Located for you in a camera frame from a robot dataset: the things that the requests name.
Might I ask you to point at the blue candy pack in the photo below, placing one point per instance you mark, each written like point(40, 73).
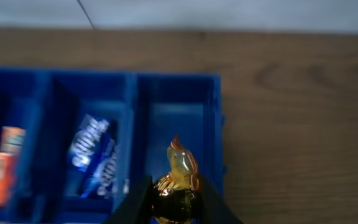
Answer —
point(87, 143)
point(107, 177)

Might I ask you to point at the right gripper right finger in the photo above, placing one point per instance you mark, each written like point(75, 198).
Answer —
point(213, 214)

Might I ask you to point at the gold candy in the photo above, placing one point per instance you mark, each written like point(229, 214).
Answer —
point(179, 165)

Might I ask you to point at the blue tray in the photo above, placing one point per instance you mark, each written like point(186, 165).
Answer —
point(172, 118)

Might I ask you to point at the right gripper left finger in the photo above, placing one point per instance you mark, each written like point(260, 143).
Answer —
point(135, 211)

